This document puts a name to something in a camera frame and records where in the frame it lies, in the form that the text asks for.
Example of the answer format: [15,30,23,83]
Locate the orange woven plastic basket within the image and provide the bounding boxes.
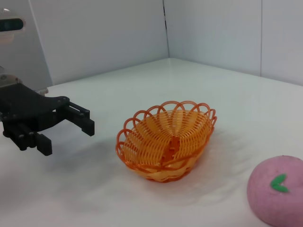
[115,100,218,183]

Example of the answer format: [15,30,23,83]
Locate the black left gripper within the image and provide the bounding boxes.
[0,83,96,157]

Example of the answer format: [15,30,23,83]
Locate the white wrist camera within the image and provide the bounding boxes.
[0,8,27,45]

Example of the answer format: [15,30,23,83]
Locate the pink toy peach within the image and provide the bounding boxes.
[246,155,303,227]

